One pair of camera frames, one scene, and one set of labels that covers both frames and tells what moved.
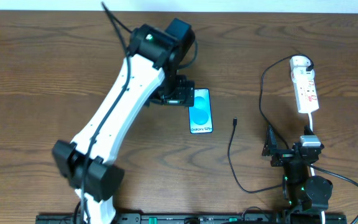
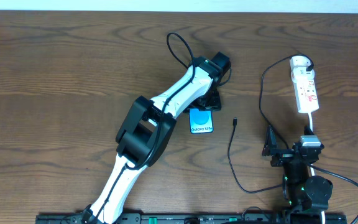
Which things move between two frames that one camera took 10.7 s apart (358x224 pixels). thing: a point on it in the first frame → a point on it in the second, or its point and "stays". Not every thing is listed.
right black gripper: [284, 156] stays
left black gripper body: [179, 94] → [208, 103]
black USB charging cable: [235, 124] stays
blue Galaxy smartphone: [201, 114] stays
